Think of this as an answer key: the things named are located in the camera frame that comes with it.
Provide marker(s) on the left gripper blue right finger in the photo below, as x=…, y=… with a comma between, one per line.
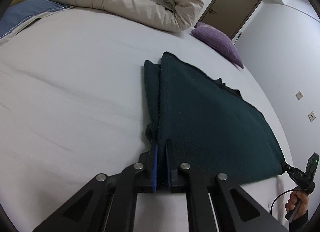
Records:
x=171, y=165

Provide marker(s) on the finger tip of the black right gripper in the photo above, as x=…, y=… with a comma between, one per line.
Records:
x=287, y=168

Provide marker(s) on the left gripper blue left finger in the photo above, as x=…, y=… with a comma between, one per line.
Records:
x=152, y=165

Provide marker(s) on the dark green knitted garment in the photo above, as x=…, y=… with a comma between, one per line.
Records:
x=208, y=123

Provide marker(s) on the white bed sheet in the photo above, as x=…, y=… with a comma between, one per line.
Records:
x=73, y=104

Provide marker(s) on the purple cushion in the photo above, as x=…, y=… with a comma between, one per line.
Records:
x=218, y=41

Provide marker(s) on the brown wooden door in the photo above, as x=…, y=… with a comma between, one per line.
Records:
x=229, y=16

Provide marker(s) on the blue pillow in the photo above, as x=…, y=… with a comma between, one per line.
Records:
x=21, y=15

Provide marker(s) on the lower wall socket plate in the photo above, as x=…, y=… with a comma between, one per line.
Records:
x=311, y=116

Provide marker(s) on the wall socket plate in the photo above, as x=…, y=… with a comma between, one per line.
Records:
x=311, y=116
x=299, y=95

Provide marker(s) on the upper wall socket plate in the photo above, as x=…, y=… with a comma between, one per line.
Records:
x=299, y=95

